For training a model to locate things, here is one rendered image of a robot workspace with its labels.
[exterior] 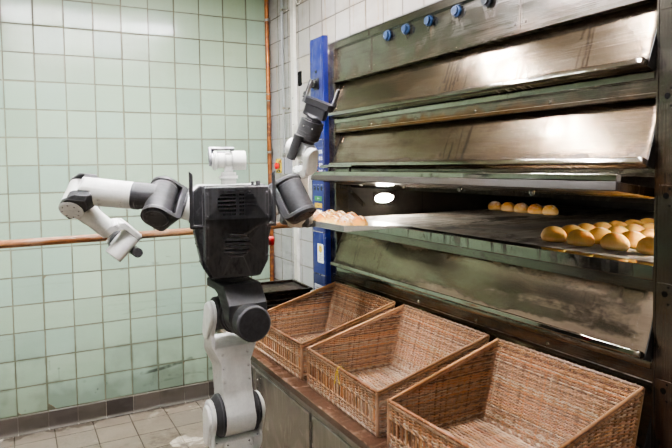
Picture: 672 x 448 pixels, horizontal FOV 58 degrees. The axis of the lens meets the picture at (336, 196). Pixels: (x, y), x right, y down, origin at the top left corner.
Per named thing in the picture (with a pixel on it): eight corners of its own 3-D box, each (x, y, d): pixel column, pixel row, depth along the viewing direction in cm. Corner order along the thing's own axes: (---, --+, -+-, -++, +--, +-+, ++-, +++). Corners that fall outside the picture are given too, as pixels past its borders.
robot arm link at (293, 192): (314, 215, 217) (314, 202, 204) (291, 225, 215) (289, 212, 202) (300, 188, 220) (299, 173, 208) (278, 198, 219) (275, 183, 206)
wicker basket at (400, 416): (497, 413, 213) (497, 336, 212) (648, 486, 164) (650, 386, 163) (383, 447, 189) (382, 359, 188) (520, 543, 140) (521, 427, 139)
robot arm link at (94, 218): (91, 241, 206) (47, 208, 193) (100, 218, 213) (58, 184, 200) (114, 233, 202) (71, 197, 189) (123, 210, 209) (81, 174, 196)
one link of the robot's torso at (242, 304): (274, 339, 190) (273, 284, 189) (235, 346, 184) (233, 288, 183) (243, 320, 215) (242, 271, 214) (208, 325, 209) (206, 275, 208)
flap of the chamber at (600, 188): (310, 179, 312) (344, 184, 321) (615, 191, 154) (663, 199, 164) (311, 175, 312) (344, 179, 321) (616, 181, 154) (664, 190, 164)
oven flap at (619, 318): (336, 266, 321) (346, 230, 323) (648, 361, 163) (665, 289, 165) (329, 264, 319) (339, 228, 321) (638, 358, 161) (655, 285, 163)
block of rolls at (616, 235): (642, 229, 246) (642, 216, 246) (772, 242, 204) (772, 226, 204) (533, 240, 218) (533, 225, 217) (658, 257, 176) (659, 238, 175)
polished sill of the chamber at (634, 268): (346, 224, 323) (346, 217, 323) (667, 278, 165) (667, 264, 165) (336, 225, 321) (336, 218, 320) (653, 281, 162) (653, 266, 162)
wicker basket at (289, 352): (337, 332, 319) (336, 280, 318) (398, 361, 270) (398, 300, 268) (250, 346, 296) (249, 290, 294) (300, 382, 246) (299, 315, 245)
